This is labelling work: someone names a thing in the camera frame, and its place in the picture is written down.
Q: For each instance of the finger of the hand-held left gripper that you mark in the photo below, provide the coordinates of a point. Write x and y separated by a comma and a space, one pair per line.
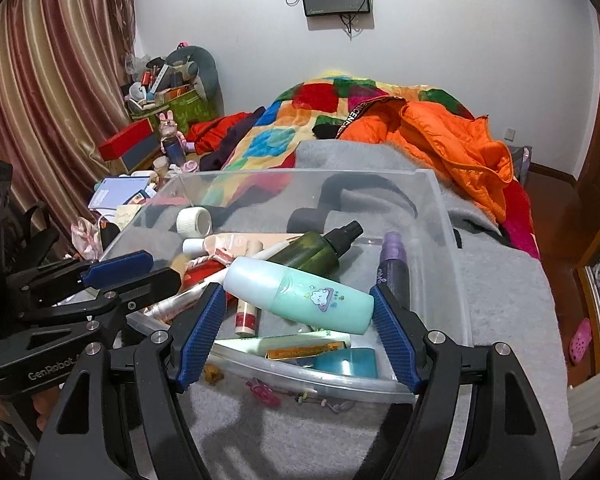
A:
117, 266
145, 285

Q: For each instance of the white cabinet with stickers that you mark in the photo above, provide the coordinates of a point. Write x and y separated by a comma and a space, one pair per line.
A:
590, 410

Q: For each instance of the colourful patchwork quilt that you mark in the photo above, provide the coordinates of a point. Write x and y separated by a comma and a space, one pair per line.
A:
300, 110

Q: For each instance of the pink clog shoe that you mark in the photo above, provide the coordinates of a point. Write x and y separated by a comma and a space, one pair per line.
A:
580, 342

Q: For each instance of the clear pinkish tube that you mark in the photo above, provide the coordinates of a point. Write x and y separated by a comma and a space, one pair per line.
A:
172, 305

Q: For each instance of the red envelope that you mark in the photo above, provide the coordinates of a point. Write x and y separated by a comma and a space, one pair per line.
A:
205, 280

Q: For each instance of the mint green bottle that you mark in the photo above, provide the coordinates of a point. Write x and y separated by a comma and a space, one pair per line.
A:
300, 295

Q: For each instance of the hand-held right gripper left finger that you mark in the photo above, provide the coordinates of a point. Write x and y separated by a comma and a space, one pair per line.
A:
200, 340

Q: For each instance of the red box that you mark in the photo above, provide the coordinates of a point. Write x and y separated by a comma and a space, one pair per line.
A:
125, 140

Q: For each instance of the pink rabbit toy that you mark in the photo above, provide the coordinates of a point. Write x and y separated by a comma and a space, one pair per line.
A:
169, 122

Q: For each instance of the blue tape roll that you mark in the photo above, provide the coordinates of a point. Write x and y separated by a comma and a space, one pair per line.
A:
347, 362

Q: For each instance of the clear plastic storage box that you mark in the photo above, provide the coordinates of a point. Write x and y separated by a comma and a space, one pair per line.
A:
442, 260

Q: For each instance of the grey neck pillow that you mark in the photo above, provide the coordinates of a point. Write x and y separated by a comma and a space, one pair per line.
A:
207, 67

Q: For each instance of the wall socket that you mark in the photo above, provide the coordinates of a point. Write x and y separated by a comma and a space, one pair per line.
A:
510, 134

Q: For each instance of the green gift bag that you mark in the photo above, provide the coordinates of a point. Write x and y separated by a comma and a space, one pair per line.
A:
190, 110

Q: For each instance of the striped pink curtain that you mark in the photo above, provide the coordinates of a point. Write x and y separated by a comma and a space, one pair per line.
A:
50, 85

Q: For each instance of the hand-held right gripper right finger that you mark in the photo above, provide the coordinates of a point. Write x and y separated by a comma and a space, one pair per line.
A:
395, 340

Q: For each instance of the dark blue box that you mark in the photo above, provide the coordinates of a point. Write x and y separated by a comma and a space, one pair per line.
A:
142, 155

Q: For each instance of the red patterned packet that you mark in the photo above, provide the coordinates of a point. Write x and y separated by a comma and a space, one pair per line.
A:
215, 259

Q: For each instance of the pink plastic bag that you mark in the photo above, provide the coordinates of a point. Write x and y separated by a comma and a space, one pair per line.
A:
86, 237

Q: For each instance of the pink hair clip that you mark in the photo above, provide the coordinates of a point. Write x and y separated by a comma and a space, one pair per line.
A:
262, 392

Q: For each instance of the small orange clip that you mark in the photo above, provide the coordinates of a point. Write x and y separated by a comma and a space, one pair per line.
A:
213, 374

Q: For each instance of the dark blue bottle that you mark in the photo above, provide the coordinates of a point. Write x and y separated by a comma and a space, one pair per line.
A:
172, 151

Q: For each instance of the dark green spray bottle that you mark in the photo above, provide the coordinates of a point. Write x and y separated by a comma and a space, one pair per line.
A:
305, 255

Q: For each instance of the orange flat box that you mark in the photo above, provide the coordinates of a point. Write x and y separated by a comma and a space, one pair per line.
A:
305, 351

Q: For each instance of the blue notebook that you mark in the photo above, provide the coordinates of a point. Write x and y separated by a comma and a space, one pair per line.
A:
115, 192

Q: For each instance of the white tape roll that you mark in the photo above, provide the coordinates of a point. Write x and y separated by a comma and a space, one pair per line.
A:
192, 220

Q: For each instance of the pale green tube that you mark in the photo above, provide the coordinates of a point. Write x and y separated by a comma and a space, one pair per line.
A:
260, 342

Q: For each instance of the grey laundry basket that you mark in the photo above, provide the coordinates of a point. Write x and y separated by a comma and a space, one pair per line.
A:
524, 165

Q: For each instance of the red garment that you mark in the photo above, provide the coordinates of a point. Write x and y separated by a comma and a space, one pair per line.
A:
215, 130

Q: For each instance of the purple bottle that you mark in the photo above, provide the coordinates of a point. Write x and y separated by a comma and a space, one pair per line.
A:
394, 270

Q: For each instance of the red and white tube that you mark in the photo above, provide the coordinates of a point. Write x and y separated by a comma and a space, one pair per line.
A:
245, 317

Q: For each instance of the orange puffer jacket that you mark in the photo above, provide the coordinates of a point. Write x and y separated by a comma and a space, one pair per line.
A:
445, 145

